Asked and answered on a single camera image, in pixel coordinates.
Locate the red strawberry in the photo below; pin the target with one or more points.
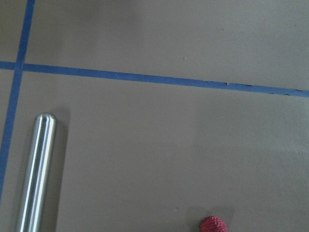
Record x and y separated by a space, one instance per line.
212 224

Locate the steel muddler with black tip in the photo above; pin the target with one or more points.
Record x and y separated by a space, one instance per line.
37 172

